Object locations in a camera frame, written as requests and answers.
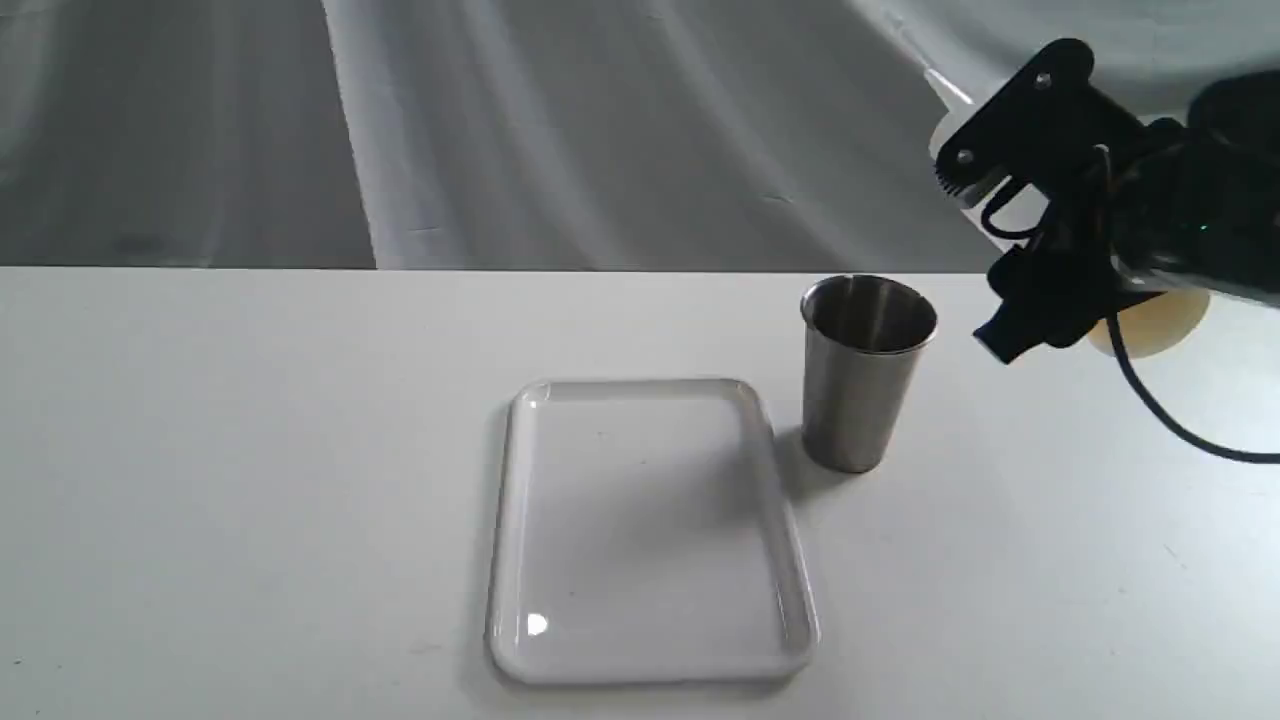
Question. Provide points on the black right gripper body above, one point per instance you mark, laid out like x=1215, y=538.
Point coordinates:
x=1060, y=288

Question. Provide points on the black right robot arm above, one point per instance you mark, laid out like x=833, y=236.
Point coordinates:
x=1135, y=210

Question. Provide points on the stainless steel cup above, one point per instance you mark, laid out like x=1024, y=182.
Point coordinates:
x=864, y=335

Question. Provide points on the white plastic tray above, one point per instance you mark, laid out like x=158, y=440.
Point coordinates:
x=644, y=536

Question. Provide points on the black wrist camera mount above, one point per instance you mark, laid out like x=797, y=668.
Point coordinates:
x=1040, y=127

